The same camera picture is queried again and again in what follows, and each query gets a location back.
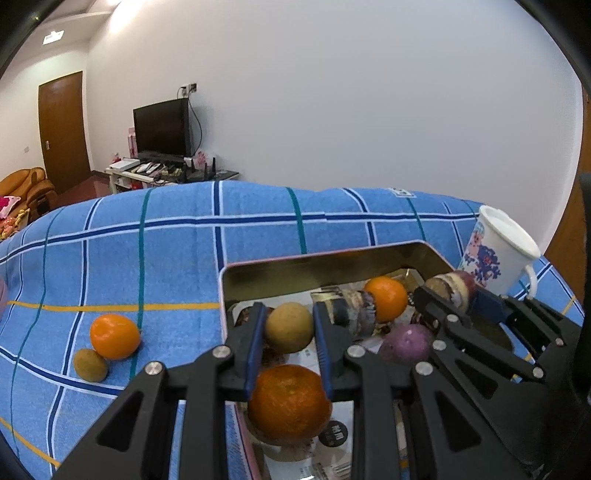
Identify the small brown round fruit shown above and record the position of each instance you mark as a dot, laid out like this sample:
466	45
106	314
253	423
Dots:
288	327
91	364

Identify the orange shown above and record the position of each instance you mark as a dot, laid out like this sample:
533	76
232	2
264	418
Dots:
114	336
385	297
288	404

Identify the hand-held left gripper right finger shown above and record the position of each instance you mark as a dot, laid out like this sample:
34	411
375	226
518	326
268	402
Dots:
322	341

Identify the wall socket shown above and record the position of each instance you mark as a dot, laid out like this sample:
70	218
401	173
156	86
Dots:
189	88

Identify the shiny metal tray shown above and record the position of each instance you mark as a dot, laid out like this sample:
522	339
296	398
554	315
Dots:
323	272

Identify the pink packet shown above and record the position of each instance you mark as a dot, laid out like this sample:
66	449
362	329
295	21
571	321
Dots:
201	158

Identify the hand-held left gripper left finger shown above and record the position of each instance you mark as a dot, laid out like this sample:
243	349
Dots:
256	341

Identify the round purple fruit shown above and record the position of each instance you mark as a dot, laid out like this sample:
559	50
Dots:
406	344

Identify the white television stand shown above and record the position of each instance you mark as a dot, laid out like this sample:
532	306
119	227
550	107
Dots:
175	177

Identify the printed paper leaflet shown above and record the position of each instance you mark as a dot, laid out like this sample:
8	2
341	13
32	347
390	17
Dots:
341	410

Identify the cut purple-skinned fruit piece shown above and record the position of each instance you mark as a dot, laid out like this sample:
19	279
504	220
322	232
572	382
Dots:
455	286

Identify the white printed mug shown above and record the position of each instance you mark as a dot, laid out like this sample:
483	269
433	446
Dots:
489	249

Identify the black television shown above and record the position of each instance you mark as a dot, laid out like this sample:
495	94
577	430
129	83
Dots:
161	127

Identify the orange leather sofa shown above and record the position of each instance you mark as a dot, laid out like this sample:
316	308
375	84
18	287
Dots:
27	184

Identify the grey cut fruit piece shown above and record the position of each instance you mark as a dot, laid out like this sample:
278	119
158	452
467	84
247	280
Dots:
355	311

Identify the white flat box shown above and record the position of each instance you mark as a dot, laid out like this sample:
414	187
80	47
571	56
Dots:
123	164

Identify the ceiling light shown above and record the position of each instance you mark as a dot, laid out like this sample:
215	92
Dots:
53	37

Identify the blue plaid blanket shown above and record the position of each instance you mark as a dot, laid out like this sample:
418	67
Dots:
184	277

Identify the brown wooden door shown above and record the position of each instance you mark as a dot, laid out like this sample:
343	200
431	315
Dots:
565	240
64	134

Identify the pink floral cushion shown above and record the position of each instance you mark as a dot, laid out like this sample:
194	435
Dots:
9	203

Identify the dark brown round fruit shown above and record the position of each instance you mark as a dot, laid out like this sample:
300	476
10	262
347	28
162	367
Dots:
243	316

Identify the pink bottle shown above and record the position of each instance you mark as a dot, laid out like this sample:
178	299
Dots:
133	143

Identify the lilac cylindrical kettle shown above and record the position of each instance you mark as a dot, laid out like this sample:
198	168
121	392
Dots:
2	297

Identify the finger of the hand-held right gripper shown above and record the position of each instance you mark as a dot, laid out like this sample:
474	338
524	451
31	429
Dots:
450	323
489	304

